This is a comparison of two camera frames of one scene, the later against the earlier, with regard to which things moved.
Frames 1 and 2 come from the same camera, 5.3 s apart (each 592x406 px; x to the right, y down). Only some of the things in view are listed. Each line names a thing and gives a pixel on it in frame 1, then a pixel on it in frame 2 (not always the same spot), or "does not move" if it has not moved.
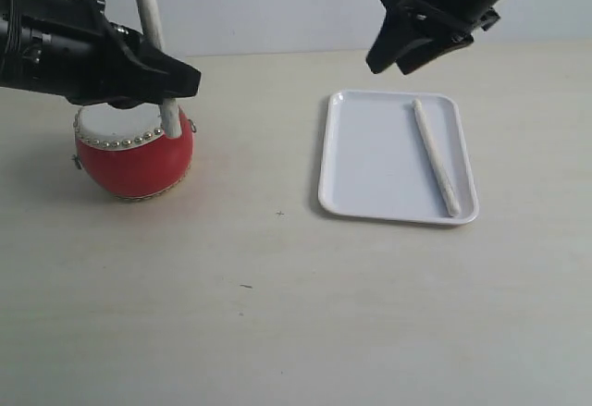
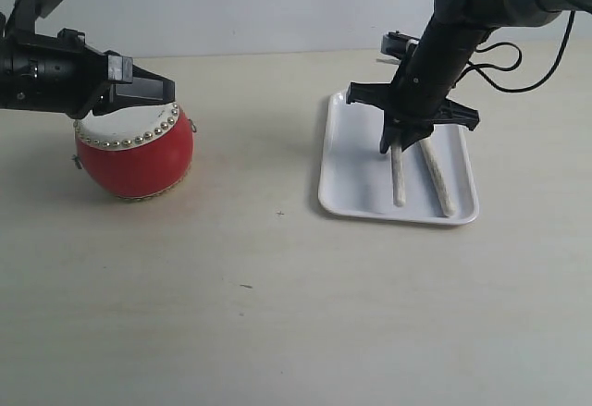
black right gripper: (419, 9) -> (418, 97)
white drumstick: (146, 2) -> (398, 176)
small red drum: (128, 153) does not move
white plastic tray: (374, 162) does not move
